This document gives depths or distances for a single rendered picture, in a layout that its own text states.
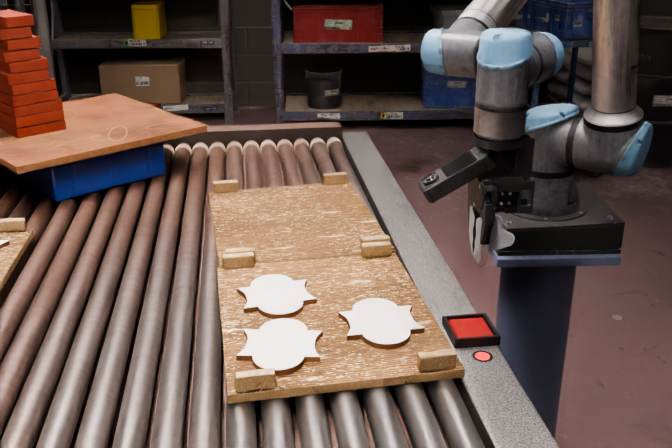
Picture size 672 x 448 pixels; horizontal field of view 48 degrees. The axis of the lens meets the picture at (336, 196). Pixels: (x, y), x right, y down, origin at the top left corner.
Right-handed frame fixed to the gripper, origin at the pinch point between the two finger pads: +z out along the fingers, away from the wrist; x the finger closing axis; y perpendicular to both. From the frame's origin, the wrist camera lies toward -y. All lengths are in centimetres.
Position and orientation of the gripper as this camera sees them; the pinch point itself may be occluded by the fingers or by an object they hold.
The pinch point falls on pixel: (475, 257)
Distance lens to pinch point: 121.4
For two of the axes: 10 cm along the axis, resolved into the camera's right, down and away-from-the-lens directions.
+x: -1.3, -3.6, 9.2
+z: 0.0, 9.3, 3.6
